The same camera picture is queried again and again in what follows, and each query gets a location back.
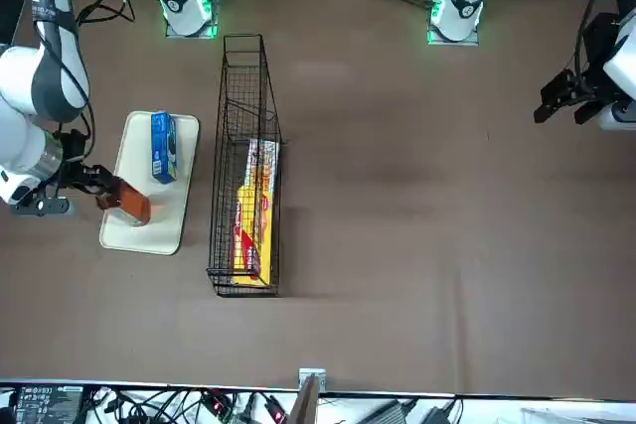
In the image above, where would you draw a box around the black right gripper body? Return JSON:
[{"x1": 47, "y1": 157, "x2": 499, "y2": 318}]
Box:
[{"x1": 59, "y1": 129, "x2": 100, "y2": 195}]

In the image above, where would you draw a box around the yellow wafer box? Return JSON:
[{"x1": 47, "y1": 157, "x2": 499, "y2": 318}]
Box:
[{"x1": 231, "y1": 180, "x2": 275, "y2": 289}]

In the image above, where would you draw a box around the cream plastic tray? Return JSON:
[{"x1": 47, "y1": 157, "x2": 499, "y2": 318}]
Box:
[{"x1": 98, "y1": 110, "x2": 201, "y2": 256}]

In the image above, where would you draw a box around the blue Oreo cookie box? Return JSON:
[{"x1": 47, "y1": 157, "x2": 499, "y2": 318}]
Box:
[{"x1": 150, "y1": 110, "x2": 181, "y2": 183}]

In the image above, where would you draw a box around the black plug with red light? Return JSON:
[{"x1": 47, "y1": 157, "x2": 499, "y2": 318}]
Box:
[
  {"x1": 203, "y1": 387, "x2": 233, "y2": 418},
  {"x1": 262, "y1": 393, "x2": 288, "y2": 424}
]

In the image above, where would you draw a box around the brown tea bottle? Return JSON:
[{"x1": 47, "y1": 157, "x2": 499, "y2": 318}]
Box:
[{"x1": 95, "y1": 174, "x2": 153, "y2": 228}]

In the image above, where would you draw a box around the black labelled power adapter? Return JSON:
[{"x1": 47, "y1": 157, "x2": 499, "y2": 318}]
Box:
[{"x1": 9, "y1": 383, "x2": 84, "y2": 424}]

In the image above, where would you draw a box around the aluminium camera post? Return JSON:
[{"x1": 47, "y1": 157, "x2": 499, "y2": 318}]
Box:
[{"x1": 289, "y1": 367, "x2": 328, "y2": 424}]

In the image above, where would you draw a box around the dark power brick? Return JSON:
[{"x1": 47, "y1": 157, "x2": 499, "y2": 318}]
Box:
[
  {"x1": 361, "y1": 398, "x2": 416, "y2": 424},
  {"x1": 421, "y1": 406, "x2": 461, "y2": 424}
]

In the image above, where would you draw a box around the white cracker box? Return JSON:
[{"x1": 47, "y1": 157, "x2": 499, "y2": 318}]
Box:
[{"x1": 244, "y1": 138, "x2": 280, "y2": 186}]

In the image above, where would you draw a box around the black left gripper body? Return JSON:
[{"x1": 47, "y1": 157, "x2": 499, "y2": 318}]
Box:
[{"x1": 570, "y1": 11, "x2": 622, "y2": 102}]

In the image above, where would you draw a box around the black wire shelf rack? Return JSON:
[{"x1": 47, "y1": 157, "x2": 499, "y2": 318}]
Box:
[{"x1": 206, "y1": 34, "x2": 287, "y2": 299}]

